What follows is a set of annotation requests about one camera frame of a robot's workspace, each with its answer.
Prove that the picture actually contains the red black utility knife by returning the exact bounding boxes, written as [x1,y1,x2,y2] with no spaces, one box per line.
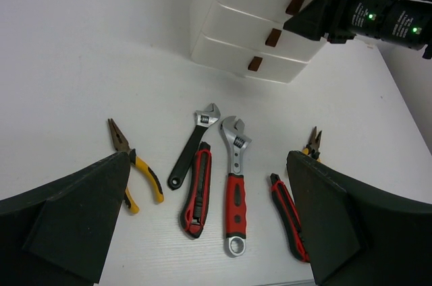
[180,142,212,239]
[270,173,310,263]

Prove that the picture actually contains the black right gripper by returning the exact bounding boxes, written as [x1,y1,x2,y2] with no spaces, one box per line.
[283,0,431,59]

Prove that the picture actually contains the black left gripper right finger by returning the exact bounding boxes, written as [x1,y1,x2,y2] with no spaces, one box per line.
[286,151,431,285]

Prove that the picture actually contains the yellow black cutting pliers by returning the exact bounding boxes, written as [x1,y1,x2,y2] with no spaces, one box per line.
[107,118,165,204]

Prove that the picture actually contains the black handled adjustable wrench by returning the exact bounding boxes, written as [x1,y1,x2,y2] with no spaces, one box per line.
[167,103,221,190]

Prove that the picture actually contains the yellow needle nose pliers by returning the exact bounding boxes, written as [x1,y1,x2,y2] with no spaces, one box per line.
[302,126,322,162]

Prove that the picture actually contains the white drawer cabinet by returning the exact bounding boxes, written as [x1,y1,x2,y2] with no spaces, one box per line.
[190,0,325,83]

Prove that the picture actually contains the red handled adjustable wrench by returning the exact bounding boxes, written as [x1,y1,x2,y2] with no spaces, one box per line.
[219,116,251,257]

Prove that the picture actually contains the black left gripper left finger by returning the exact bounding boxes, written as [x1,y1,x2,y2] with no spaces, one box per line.
[1,152,130,285]

